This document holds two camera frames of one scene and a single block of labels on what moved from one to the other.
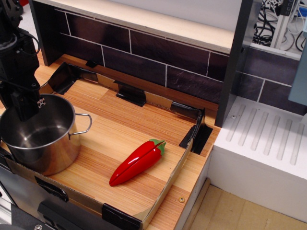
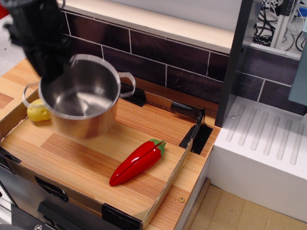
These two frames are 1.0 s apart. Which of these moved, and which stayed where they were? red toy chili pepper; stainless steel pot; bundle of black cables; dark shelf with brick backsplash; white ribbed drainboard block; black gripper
Moved: black gripper; stainless steel pot
Stayed: red toy chili pepper; white ribbed drainboard block; dark shelf with brick backsplash; bundle of black cables
